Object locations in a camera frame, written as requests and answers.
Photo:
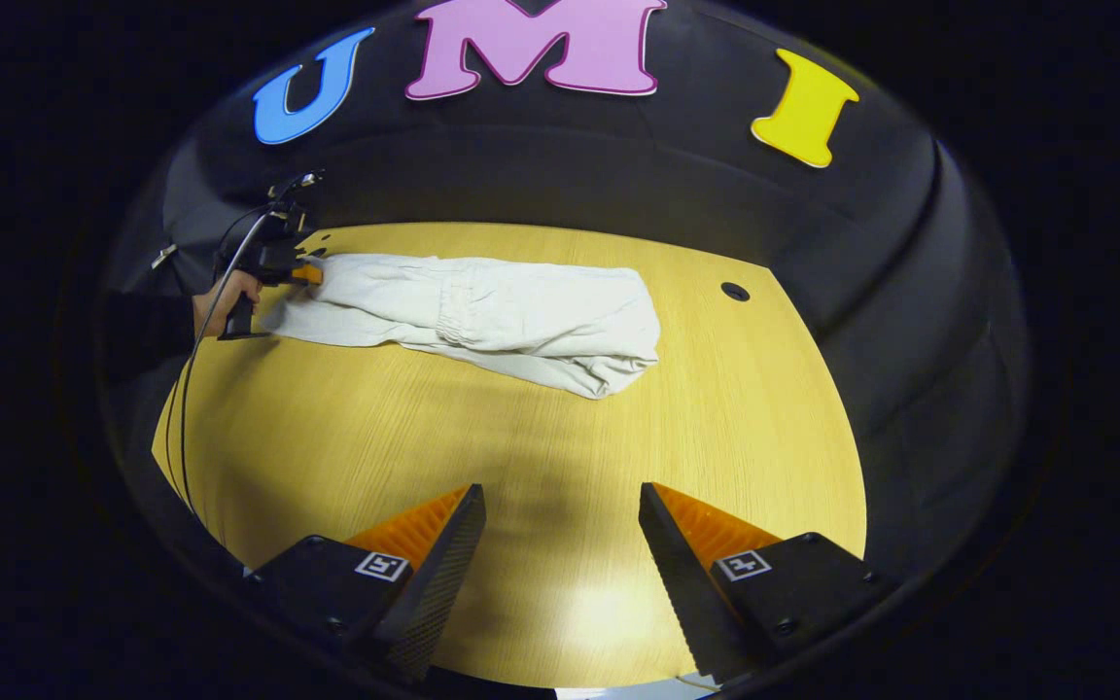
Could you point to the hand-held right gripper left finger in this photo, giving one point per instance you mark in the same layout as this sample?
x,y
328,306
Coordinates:
x,y
429,593

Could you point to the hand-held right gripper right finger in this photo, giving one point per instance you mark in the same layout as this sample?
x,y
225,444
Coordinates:
x,y
686,583

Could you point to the black backdrop cloth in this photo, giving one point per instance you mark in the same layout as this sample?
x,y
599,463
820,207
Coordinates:
x,y
618,165

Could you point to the white jeans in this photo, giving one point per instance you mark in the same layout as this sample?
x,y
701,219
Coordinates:
x,y
492,311

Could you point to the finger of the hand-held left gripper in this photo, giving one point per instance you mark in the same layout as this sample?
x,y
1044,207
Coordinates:
x,y
308,275

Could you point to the small white clip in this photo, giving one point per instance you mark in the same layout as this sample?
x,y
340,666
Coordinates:
x,y
163,256

